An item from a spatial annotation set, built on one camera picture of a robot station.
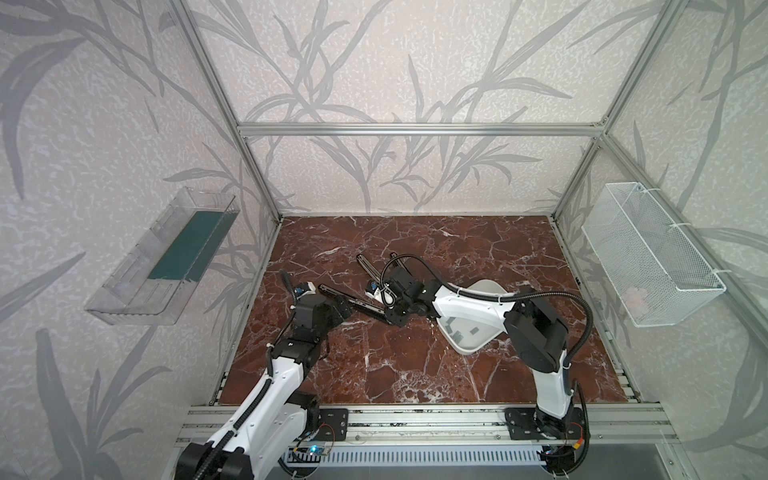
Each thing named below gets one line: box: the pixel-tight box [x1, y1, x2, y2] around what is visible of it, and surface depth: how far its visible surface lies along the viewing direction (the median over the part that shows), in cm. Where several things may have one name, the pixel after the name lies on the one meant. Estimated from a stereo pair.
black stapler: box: [317, 284, 388, 320], surface depth 96 cm
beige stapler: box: [356, 254, 381, 282], surface depth 105 cm
